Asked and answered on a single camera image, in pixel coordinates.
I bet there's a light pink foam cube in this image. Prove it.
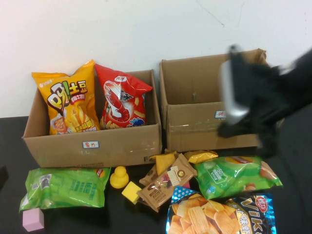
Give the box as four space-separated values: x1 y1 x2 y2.
22 207 45 232

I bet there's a yellow foam cube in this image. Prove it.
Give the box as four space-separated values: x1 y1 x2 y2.
121 181 142 205

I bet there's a green cucumber chips bag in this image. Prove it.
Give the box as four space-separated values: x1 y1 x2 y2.
194 155 283 200

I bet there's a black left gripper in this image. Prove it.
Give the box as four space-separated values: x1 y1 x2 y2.
0 165 9 195

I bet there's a blue ridged chips bag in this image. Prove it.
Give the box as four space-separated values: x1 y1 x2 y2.
166 186 277 234

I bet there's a yellow rubber duck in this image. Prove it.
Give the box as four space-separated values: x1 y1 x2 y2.
109 166 129 189

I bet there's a cardboard box with red-lettered label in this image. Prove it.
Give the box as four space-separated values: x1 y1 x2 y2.
22 69 162 168

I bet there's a yellow small snack packet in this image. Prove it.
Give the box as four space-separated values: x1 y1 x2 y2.
149 151 177 176
184 150 219 164

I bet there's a yellow potato fries snack bag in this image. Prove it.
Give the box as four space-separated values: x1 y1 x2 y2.
31 59 100 136

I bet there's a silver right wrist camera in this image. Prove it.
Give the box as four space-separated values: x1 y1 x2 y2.
218 45 251 125

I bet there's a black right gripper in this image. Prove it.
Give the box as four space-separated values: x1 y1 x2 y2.
216 58 293 158

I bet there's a long brown biscuit packet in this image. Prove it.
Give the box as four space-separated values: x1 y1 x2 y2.
136 153 198 213

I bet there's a taped cardboard box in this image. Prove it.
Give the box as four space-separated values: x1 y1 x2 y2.
158 48 286 153

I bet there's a red shrimp snack bag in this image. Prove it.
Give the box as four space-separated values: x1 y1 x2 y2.
94 63 153 130

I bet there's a green chips bag barcode side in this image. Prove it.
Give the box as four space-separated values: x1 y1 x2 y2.
19 166 112 212

